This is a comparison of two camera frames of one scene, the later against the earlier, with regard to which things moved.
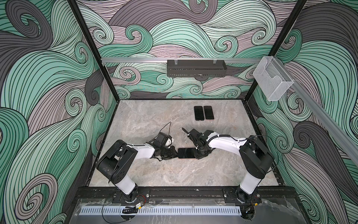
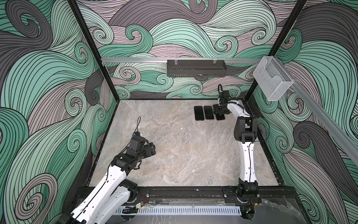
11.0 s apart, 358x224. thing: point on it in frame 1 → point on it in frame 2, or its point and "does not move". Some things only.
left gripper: x=171 y=155 → x=152 y=147
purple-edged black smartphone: x=209 y=114 does not move
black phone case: x=199 y=113 does not move
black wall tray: x=196 y=68 does not move
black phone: x=186 y=153 → x=220 y=116
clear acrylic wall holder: x=272 y=79 does not move
